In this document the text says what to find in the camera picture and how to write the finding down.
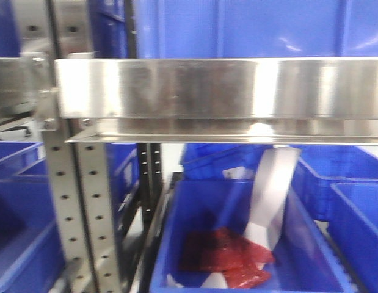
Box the perforated steel shelf upright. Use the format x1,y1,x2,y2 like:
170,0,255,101
38,88,122,293

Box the stainless steel shelf beam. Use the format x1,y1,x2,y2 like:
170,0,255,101
56,57,378,145

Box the blue bin rear centre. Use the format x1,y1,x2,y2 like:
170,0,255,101
180,143,272,180

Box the black perforated rear upright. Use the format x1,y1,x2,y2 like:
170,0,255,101
137,143,162,232

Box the blue bin behind upright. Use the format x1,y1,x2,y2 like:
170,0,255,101
106,143,139,215

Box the blue bin with red bags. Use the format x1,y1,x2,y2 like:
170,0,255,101
150,179,353,292

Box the red bubble bag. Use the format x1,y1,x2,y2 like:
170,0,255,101
178,227,275,289

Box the large blue upper bin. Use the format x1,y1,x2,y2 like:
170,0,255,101
133,1,378,59

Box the blue bin rear right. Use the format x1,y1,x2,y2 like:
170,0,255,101
291,145,378,221

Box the blue bin upper left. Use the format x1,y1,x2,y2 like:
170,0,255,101
90,0,128,58

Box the blue bin lower right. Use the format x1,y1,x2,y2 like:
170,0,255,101
328,183,378,292

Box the blue bin lower left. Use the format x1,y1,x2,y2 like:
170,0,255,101
0,142,64,292

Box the steel bracket plate left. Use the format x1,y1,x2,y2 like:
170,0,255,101
0,53,59,132

